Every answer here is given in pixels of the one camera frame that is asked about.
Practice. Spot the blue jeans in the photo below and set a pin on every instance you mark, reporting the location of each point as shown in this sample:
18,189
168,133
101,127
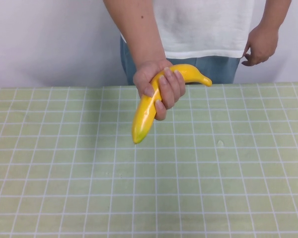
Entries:
213,69

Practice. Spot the white t-shirt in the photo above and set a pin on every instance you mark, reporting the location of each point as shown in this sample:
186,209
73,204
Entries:
203,27

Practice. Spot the person's left hand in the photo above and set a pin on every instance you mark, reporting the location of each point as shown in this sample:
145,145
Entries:
263,45

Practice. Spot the person's right hand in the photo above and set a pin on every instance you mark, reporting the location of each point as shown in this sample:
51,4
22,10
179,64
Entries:
172,91

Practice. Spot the green checked tablecloth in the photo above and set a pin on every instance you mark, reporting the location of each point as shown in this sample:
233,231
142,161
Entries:
139,186

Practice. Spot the person's left forearm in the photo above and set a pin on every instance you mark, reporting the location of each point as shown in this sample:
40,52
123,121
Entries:
274,12

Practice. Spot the person's right forearm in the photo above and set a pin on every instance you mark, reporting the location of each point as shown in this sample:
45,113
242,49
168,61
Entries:
136,29

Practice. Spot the yellow banana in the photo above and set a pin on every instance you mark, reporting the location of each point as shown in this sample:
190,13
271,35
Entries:
145,116

